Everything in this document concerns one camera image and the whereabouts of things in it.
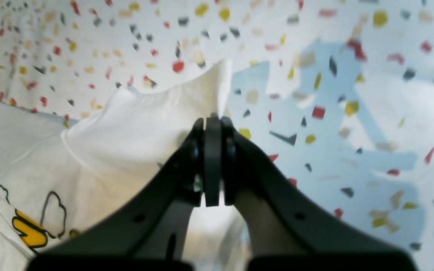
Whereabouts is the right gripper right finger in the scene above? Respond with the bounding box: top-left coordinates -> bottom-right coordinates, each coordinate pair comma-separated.
221,117 -> 417,271

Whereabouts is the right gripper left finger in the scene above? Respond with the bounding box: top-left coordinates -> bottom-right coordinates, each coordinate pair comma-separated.
27,117 -> 223,271

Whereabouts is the white printed T-shirt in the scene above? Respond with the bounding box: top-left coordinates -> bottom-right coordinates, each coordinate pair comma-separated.
0,60 -> 232,271

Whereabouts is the terrazzo patterned tablecloth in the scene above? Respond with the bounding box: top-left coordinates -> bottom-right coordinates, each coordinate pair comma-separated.
0,0 -> 434,271

